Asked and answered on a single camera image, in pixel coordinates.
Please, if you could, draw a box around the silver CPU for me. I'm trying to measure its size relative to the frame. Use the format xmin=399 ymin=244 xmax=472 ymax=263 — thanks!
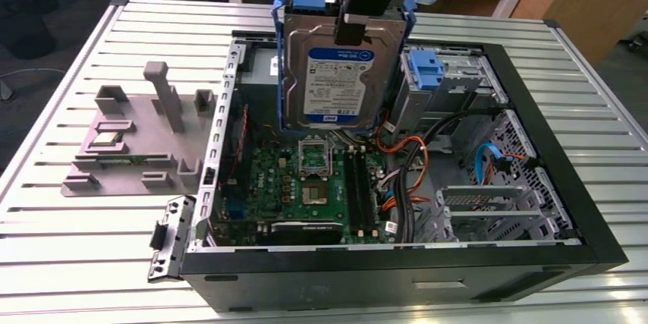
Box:
xmin=92 ymin=132 xmax=124 ymax=147

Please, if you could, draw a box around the hard disk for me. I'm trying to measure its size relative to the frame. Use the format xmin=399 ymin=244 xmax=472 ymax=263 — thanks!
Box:
xmin=272 ymin=0 xmax=419 ymax=138

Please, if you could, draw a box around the black RAM slot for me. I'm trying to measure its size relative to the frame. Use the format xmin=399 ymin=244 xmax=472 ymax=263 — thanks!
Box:
xmin=356 ymin=148 xmax=372 ymax=241
xmin=343 ymin=148 xmax=356 ymax=241
xmin=347 ymin=148 xmax=362 ymax=241
xmin=362 ymin=148 xmax=382 ymax=241

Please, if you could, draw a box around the grey drive cage blue latch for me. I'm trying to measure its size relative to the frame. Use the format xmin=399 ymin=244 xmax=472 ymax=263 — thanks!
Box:
xmin=388 ymin=46 xmax=508 ymax=140

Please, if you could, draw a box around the grey metal disk bay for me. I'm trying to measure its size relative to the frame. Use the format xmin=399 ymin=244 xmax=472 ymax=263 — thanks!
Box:
xmin=431 ymin=182 xmax=579 ymax=244

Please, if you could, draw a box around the black office chair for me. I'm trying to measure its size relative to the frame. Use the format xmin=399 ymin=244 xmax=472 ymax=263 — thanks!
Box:
xmin=0 ymin=0 xmax=62 ymax=60

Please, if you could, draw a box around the grey parts rack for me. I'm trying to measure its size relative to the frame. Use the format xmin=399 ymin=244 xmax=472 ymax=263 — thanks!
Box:
xmin=60 ymin=61 xmax=220 ymax=199

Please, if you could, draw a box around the CPU socket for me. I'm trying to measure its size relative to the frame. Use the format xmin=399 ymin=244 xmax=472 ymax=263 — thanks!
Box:
xmin=302 ymin=182 xmax=336 ymax=206

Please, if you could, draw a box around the grey power supply unit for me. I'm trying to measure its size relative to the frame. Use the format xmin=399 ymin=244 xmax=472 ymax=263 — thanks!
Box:
xmin=236 ymin=45 xmax=286 ymax=87

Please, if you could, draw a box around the metal socket cover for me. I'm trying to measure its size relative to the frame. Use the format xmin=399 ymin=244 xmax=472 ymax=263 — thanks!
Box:
xmin=296 ymin=135 xmax=336 ymax=181

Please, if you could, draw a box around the blue flat wire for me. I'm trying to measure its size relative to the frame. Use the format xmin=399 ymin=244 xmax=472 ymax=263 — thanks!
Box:
xmin=474 ymin=140 xmax=528 ymax=189

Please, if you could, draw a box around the green motherboard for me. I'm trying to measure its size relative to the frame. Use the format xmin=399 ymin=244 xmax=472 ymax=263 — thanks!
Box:
xmin=211 ymin=128 xmax=402 ymax=246

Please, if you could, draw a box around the green RAM stick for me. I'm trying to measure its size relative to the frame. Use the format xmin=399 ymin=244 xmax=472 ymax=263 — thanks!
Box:
xmin=74 ymin=154 xmax=172 ymax=166

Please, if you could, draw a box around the black cable bundle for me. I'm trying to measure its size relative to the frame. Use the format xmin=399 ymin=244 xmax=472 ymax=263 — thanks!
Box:
xmin=394 ymin=110 xmax=494 ymax=244

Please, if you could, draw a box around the black graphics card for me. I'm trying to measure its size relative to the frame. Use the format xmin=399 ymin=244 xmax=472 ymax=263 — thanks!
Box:
xmin=255 ymin=219 xmax=347 ymax=246

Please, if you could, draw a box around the black PC case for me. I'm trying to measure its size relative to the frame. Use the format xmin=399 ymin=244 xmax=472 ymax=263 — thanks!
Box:
xmin=178 ymin=27 xmax=630 ymax=314

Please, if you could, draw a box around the hinged grey metal bracket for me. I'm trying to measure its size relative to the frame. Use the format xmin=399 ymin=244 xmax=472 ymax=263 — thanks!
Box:
xmin=146 ymin=193 xmax=198 ymax=284

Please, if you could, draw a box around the orange red yellow wire bundle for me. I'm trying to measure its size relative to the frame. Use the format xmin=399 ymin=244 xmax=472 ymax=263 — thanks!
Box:
xmin=376 ymin=126 xmax=432 ymax=204

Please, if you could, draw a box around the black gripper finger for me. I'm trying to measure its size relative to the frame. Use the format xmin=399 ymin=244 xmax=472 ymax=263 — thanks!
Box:
xmin=334 ymin=13 xmax=367 ymax=47

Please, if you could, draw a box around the black disk power wire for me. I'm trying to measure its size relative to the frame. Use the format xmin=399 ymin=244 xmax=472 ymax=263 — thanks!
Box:
xmin=495 ymin=155 xmax=539 ymax=179

